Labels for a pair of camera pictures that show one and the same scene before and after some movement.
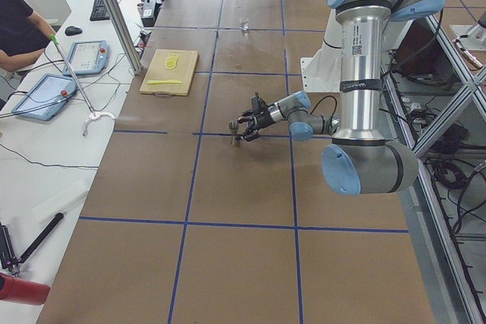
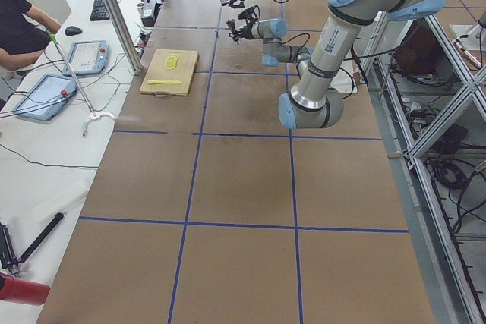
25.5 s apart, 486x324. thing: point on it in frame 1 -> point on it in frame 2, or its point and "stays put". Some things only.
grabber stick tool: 93,114 stays put
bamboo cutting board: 157,70 stays put
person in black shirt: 19,35 stays put
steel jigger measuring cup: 234,126 -> 232,23
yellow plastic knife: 164,81 stays put
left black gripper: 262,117 -> 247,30
